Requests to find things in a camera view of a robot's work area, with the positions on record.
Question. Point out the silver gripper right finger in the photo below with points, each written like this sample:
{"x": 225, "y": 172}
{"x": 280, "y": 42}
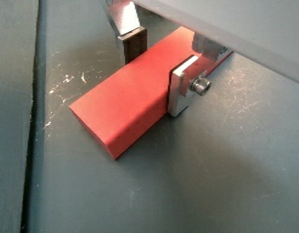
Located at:
{"x": 189, "y": 76}

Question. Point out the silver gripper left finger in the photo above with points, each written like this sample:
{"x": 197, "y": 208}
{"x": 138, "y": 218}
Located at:
{"x": 131, "y": 33}

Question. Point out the red rectangular block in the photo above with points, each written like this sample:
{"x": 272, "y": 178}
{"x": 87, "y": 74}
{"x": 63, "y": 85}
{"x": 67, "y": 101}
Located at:
{"x": 123, "y": 106}

